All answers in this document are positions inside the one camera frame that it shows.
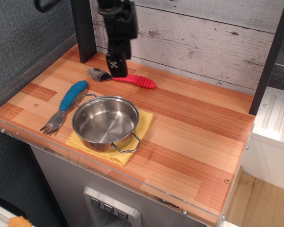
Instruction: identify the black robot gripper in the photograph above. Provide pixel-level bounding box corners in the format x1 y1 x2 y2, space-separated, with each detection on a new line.
104 2 138 78

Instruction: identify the red handled metal spoon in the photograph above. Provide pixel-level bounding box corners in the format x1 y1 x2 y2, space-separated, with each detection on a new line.
88 68 157 88

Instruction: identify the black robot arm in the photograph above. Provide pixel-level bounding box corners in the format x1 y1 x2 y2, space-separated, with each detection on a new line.
98 0 138 78

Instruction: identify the silver metal pot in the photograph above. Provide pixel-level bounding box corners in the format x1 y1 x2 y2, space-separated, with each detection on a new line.
72 94 142 154

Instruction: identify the yellow folded cloth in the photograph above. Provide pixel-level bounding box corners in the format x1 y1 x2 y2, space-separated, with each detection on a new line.
65 110 153 166

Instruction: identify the clear acrylic edge guard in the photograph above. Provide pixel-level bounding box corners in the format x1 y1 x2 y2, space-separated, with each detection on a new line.
0 111 255 227

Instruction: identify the grey cabinet front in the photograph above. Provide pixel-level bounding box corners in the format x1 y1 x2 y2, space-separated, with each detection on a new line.
32 146 204 227

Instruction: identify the silver dispenser panel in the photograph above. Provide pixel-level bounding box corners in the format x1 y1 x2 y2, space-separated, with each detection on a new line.
83 186 142 227

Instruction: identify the white toy sink unit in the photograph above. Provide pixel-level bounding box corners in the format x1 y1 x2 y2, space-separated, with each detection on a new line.
241 87 284 188

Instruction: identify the orange object at corner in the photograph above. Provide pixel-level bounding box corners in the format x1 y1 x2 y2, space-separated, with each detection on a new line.
8 216 33 227

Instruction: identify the dark grey left post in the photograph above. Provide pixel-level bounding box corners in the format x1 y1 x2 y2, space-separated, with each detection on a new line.
71 0 97 63

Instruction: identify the dark grey post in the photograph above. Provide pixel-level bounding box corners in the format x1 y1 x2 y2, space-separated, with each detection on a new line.
71 0 97 63
249 9 284 116

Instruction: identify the blue handled metal fork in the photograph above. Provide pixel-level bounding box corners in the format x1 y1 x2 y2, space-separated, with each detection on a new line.
40 80 88 135

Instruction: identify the black cable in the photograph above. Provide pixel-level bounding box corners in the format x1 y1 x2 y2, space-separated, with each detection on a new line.
34 0 62 13

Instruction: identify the dark grey right post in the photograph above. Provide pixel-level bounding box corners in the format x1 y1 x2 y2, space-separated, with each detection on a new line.
249 9 284 116

